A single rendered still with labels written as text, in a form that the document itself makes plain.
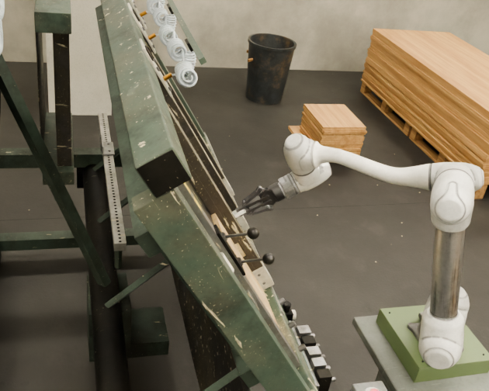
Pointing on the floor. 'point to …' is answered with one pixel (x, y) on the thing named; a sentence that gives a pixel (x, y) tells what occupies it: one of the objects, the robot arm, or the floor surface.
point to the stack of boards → (441, 97)
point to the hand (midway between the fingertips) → (237, 212)
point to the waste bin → (268, 67)
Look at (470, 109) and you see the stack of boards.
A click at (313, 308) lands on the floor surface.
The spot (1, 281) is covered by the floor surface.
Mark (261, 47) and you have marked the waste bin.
